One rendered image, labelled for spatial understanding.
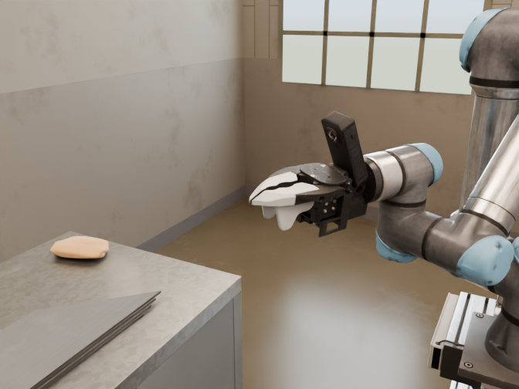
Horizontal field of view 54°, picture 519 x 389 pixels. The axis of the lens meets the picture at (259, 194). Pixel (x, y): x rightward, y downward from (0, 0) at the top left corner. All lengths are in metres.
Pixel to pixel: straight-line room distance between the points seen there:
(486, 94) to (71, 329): 0.92
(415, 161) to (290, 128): 3.67
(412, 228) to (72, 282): 0.85
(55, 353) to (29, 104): 2.00
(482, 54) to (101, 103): 2.56
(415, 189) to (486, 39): 0.31
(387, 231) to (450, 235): 0.11
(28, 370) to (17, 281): 0.40
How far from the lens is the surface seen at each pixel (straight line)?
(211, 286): 1.25
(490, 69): 1.00
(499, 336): 1.12
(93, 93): 3.20
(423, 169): 0.84
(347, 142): 0.69
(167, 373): 1.12
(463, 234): 0.80
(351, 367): 2.71
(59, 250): 1.45
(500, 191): 0.82
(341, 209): 0.72
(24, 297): 1.32
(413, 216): 0.85
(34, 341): 1.11
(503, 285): 1.07
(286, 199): 0.65
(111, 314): 1.14
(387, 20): 4.09
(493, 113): 1.02
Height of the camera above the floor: 1.68
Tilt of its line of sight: 20 degrees down
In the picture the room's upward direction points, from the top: straight up
